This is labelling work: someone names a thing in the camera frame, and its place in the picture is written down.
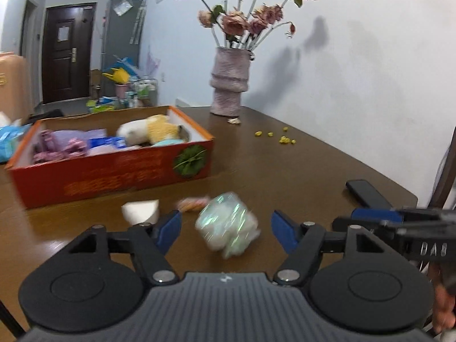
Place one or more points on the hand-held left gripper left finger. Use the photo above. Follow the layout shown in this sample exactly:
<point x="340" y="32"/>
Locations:
<point x="171" y="230"/>

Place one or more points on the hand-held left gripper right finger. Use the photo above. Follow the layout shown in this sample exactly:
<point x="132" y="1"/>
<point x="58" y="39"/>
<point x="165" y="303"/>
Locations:
<point x="283" y="230"/>

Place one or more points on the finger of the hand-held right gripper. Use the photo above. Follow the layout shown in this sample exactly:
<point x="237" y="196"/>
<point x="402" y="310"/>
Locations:
<point x="374" y="215"/>

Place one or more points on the shiny plastic bundle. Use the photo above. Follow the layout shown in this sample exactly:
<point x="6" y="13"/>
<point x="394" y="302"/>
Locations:
<point x="228" y="226"/>

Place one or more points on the orange cardboard box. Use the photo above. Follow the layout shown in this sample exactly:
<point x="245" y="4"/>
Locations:
<point x="107" y="181"/>

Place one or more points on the person's right hand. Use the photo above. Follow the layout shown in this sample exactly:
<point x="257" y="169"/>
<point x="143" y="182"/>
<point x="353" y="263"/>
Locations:
<point x="443" y="302"/>

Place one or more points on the black phone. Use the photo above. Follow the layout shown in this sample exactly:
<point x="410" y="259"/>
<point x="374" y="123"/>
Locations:
<point x="367" y="192"/>

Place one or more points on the small pink patterned item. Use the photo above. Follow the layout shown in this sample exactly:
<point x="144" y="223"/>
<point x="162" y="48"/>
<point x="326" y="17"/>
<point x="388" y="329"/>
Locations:
<point x="192" y="203"/>

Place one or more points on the white foam piece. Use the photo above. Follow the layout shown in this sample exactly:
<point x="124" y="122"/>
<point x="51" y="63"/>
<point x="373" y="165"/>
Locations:
<point x="140" y="212"/>

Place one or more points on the dark chair back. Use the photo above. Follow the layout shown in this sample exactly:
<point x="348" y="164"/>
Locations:
<point x="445" y="174"/>

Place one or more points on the scattered yellow crumbs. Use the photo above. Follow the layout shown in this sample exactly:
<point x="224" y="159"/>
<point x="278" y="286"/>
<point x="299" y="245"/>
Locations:
<point x="283" y="139"/>

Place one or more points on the white and yellow plush toy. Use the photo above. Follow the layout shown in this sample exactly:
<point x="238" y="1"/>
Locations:
<point x="149" y="131"/>

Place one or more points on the blue and white packet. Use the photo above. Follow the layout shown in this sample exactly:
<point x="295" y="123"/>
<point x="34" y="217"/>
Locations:
<point x="107" y="144"/>

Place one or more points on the fallen beige petals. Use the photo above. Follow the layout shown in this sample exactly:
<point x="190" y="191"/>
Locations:
<point x="234" y="121"/>

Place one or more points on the purple knitted pouch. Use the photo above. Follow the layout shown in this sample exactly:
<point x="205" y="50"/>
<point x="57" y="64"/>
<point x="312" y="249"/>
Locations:
<point x="78" y="134"/>

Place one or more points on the grey textured vase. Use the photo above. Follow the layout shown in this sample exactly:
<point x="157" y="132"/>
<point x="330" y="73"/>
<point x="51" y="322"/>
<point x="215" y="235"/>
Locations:
<point x="229" y="78"/>

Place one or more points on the yellow and blue toy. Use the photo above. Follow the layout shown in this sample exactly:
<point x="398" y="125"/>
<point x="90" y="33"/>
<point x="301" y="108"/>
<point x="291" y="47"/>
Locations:
<point x="119" y="73"/>

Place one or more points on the blue tissue pack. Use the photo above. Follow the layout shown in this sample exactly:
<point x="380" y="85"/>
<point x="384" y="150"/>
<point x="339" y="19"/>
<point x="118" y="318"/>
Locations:
<point x="10" y="139"/>

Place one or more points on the grey refrigerator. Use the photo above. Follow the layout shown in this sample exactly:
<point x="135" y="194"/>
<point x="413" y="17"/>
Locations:
<point x="121" y="32"/>

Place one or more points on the dark brown door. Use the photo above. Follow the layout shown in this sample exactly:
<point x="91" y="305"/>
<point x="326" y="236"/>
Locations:
<point x="67" y="53"/>

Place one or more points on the dried pink roses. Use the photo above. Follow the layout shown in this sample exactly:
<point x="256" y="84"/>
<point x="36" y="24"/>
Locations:
<point x="235" y="21"/>

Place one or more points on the purple wall sticker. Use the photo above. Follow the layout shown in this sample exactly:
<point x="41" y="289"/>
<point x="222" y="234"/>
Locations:
<point x="153" y="62"/>

